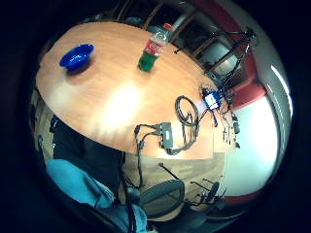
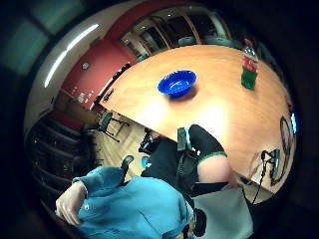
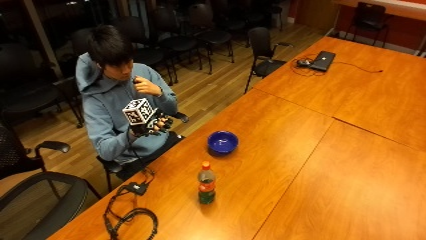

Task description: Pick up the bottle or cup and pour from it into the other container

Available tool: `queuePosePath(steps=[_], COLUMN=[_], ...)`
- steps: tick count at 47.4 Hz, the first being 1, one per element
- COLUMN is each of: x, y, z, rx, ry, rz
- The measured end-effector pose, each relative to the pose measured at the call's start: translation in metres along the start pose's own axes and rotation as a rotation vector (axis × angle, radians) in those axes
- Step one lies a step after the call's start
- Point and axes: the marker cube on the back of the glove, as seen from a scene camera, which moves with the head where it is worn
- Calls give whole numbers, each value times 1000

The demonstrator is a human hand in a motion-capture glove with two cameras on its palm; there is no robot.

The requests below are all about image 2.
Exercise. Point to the row of black chairs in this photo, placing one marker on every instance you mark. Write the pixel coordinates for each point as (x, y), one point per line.
(56, 152)

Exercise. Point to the blue plastic bowl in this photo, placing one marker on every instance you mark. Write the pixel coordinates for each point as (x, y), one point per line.
(176, 83)

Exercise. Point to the the person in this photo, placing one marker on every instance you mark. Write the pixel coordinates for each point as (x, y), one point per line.
(139, 207)

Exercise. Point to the black office chair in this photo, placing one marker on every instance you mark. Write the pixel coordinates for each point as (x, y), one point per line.
(126, 163)

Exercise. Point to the plastic bottle with red label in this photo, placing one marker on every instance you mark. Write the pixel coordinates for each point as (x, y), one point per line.
(249, 66)

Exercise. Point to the blue lit device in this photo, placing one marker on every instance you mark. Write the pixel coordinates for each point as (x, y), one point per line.
(293, 122)

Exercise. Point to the grey-green chair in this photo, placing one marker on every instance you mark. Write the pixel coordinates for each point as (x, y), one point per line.
(221, 42)
(186, 41)

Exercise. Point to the black folding chair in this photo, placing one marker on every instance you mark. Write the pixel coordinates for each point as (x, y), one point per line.
(106, 122)

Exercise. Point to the long ceiling light strip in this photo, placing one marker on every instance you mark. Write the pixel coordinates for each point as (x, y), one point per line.
(68, 51)

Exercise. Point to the round wall fitting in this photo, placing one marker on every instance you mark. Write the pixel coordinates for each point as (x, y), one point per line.
(85, 65)

